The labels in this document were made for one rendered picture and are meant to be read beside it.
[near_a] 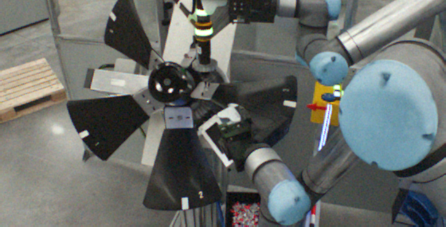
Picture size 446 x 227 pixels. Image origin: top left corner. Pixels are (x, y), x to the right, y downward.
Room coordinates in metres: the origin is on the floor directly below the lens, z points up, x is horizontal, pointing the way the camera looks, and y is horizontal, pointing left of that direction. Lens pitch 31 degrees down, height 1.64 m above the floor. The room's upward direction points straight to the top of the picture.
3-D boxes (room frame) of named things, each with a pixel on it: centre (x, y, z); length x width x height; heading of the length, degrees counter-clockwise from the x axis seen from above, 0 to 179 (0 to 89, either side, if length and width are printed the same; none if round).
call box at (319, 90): (0.99, -0.37, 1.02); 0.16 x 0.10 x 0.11; 164
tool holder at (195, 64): (0.81, 0.07, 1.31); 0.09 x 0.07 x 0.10; 19
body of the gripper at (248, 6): (0.79, -0.06, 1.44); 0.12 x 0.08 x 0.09; 84
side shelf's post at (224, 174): (1.36, 0.02, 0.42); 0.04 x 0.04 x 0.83; 74
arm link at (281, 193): (0.42, -0.10, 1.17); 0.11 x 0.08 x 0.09; 21
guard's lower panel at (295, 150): (1.49, -0.14, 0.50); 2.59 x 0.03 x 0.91; 74
